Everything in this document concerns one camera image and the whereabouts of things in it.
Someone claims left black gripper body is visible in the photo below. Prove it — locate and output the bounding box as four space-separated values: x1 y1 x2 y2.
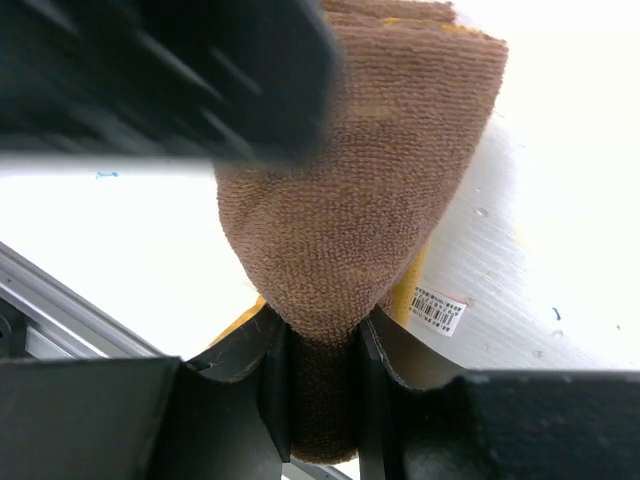
1 1 341 165

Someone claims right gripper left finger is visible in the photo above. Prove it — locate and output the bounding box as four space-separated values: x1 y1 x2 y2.
169 306 290 479

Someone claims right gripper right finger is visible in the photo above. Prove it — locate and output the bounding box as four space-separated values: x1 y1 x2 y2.
357 306 470 479

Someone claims yellow brown towel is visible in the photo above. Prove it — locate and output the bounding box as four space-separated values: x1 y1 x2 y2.
216 1 508 464

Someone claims aluminium mounting rail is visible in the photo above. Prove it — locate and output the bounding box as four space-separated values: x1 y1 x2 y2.
1 244 162 359

